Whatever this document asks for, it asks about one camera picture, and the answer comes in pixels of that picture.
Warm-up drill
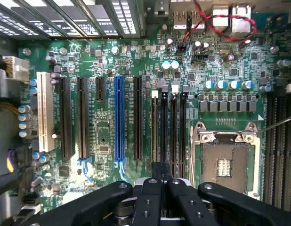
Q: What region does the yellow wire bundle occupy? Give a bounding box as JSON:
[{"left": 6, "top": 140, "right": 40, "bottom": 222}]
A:
[{"left": 0, "top": 100, "right": 22, "bottom": 116}]

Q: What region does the silver CPU socket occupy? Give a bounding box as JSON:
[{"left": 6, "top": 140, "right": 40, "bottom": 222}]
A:
[{"left": 189, "top": 120, "right": 263, "bottom": 197}]

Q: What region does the white PCI expansion slot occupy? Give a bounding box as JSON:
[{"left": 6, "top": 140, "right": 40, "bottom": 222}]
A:
[{"left": 36, "top": 71, "right": 56, "bottom": 153}]

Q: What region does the blue PCIe expansion slot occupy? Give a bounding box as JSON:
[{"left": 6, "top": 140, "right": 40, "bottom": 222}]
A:
[{"left": 114, "top": 75, "right": 126, "bottom": 162}]

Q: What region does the white power connector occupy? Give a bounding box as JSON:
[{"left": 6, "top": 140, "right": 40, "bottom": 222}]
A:
[{"left": 2, "top": 56, "right": 31, "bottom": 84}]

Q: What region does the row of grey power chokes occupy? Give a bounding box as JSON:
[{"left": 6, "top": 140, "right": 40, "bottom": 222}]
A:
[{"left": 198, "top": 94, "right": 257, "bottom": 113}]

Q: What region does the silver USB port block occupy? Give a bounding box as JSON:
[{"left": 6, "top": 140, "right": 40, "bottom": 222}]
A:
[{"left": 172, "top": 10, "right": 207, "bottom": 31}]

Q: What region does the purple and black cable bundle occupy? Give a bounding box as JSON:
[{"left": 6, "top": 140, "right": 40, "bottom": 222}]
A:
[{"left": 0, "top": 145, "right": 33, "bottom": 196}]

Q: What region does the grey metal PC case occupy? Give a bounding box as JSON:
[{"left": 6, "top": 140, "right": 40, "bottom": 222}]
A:
[{"left": 0, "top": 0, "right": 291, "bottom": 226}]

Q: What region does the thin metal locking lever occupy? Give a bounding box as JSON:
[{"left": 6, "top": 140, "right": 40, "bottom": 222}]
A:
[{"left": 255, "top": 114, "right": 291, "bottom": 135}]

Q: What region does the short black expansion slot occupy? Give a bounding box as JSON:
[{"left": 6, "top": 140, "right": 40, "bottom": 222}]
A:
[{"left": 95, "top": 77, "right": 106, "bottom": 101}]

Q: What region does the silver network port block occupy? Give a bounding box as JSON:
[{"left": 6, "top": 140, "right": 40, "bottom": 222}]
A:
[{"left": 212, "top": 4, "right": 252, "bottom": 40}]

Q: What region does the green motherboard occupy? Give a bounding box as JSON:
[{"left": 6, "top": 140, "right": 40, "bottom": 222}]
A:
[{"left": 17, "top": 9, "right": 291, "bottom": 212}]

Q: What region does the red and black twisted wire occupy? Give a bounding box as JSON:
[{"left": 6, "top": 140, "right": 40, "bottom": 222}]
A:
[{"left": 179, "top": 0, "right": 258, "bottom": 47}]

